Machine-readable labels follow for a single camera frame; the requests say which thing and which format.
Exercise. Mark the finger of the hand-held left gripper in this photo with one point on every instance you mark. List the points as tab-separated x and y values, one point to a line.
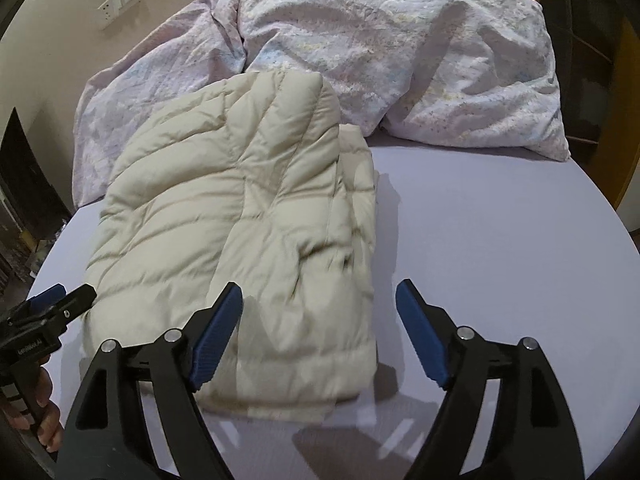
75	302
47	294

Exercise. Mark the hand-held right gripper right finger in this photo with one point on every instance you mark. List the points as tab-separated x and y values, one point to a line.
424	342

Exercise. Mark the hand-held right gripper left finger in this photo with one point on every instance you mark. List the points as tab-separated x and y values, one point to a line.
216	340

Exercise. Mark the cream puffer jacket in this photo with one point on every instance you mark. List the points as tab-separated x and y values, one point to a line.
225	220

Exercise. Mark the person's left hand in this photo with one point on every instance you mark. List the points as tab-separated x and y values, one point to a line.
47	415

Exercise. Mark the bed with lavender sheet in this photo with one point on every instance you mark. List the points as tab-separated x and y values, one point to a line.
500	260

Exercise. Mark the floral duvet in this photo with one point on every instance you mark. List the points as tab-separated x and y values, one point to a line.
375	60

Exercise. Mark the white wall socket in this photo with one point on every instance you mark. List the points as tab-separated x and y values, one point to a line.
108	15

